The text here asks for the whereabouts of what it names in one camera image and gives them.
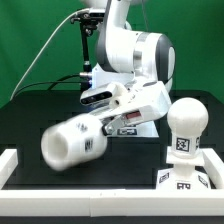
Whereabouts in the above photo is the white fence rail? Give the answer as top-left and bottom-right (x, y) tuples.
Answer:
(0, 189), (224, 217)
(0, 149), (18, 190)
(202, 148), (224, 190)

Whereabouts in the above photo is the white marker sheet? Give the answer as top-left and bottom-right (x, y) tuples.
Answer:
(115, 121), (159, 138)

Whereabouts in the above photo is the white lamp base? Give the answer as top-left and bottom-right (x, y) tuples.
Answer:
(156, 146), (211, 191)

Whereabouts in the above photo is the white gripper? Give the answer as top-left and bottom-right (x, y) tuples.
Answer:
(91, 81), (171, 136)

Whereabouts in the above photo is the white front fence rail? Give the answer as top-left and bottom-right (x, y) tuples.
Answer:
(0, 189), (224, 217)

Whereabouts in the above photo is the white left fence rail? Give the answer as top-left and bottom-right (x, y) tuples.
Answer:
(0, 149), (18, 190)

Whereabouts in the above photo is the black depth camera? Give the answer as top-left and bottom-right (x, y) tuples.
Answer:
(70, 8), (105, 23)

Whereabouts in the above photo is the white lamp shade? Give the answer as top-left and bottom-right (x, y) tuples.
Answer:
(41, 114), (107, 171)

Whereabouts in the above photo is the black camera stand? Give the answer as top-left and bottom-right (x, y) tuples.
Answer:
(80, 20), (93, 91)

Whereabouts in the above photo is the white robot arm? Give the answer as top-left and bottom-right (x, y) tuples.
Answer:
(81, 0), (175, 136)

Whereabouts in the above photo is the white lamp bulb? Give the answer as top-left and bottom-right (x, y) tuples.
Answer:
(167, 98), (209, 158)

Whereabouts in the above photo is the white right fence rail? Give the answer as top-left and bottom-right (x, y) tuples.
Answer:
(202, 148), (224, 190)

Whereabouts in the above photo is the black cable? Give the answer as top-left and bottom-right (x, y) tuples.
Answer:
(13, 73), (84, 98)

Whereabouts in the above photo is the white camera cable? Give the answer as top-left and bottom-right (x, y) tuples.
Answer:
(10, 11), (84, 101)

